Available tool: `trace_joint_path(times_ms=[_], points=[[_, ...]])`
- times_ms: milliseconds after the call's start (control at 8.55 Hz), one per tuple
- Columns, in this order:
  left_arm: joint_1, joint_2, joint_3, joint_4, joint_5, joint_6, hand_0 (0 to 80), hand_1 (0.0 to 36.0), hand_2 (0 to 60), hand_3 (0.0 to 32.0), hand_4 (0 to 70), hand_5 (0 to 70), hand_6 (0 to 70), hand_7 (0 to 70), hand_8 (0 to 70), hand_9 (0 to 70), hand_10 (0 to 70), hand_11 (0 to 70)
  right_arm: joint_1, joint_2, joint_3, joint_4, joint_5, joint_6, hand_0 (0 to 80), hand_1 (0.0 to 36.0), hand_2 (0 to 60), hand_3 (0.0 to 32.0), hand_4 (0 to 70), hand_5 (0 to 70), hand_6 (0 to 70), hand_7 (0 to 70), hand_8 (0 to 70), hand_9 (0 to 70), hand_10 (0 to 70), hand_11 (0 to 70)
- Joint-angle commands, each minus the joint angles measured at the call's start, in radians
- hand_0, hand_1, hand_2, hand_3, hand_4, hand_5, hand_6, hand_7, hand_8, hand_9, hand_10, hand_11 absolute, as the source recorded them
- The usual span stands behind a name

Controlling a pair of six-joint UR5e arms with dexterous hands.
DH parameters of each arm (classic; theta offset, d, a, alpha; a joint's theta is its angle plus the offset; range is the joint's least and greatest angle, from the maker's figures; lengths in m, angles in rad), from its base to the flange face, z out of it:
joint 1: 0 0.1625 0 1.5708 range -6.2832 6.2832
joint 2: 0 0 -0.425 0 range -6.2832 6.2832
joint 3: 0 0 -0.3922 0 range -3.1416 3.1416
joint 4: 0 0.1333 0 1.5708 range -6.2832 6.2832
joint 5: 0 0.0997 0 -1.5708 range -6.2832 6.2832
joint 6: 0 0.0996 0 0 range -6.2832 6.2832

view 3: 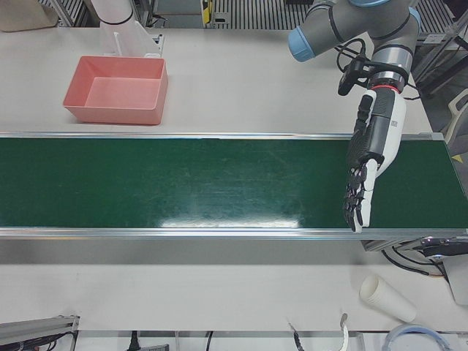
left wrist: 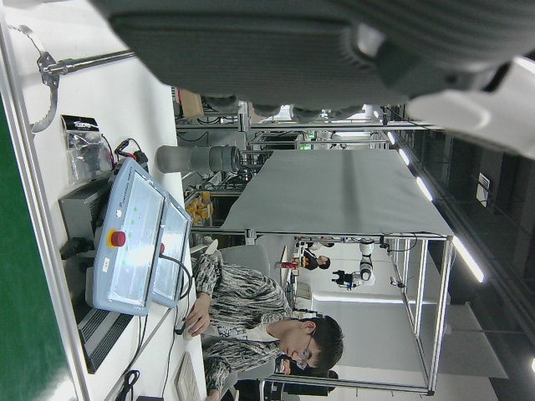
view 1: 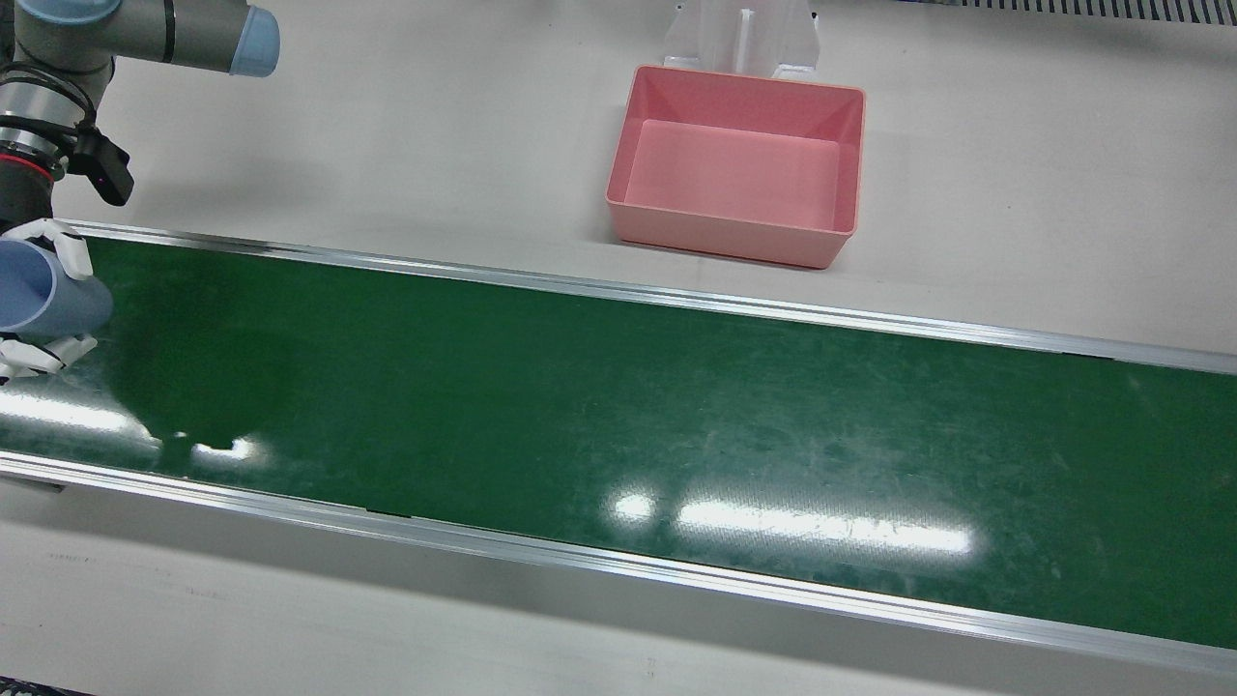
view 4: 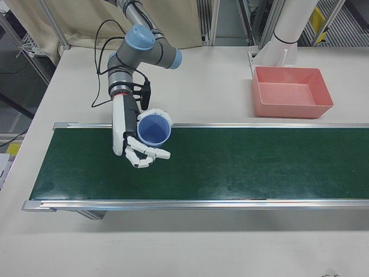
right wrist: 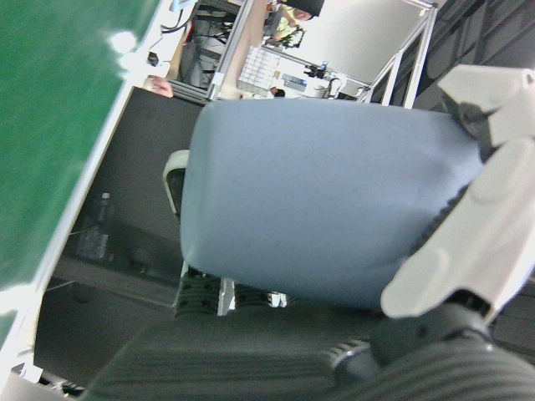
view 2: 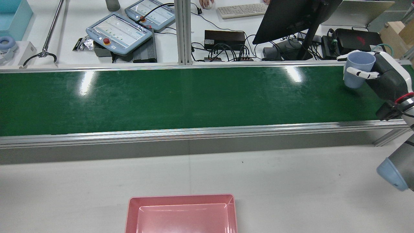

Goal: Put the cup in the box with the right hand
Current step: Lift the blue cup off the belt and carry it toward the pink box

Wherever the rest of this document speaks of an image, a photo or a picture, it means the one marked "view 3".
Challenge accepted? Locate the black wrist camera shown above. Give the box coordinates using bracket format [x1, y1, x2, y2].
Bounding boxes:
[338, 58, 366, 97]

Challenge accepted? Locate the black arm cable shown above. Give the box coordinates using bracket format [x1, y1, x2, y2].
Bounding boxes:
[336, 38, 369, 74]

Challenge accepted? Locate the grey slatted rack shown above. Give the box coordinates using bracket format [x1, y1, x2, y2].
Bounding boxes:
[211, 0, 315, 30]

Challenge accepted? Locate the grey office chair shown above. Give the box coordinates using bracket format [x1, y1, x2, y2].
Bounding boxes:
[437, 90, 468, 148]

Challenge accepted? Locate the white paper cup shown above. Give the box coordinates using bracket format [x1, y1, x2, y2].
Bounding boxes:
[358, 274, 418, 323]

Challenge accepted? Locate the white column stand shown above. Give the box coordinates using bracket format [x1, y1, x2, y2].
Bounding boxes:
[89, 0, 164, 59]

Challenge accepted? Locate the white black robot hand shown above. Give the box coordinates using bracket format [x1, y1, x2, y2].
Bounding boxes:
[342, 87, 408, 234]

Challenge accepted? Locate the yellow black post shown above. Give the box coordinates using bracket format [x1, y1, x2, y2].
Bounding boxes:
[200, 0, 217, 27]

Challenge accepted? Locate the white curved plastic strip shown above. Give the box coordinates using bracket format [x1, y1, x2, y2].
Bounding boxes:
[337, 312, 351, 351]

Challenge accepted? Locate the aluminium profile bar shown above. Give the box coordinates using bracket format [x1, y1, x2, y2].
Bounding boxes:
[0, 314, 81, 351]

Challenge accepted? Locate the green conveyor belt aluminium frame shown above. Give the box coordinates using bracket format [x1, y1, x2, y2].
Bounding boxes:
[0, 131, 468, 253]

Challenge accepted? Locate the grey conveyor motor unit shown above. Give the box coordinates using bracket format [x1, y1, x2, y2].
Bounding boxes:
[419, 235, 468, 305]

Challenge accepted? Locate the pink plastic box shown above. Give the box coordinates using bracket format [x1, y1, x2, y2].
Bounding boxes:
[62, 55, 170, 127]

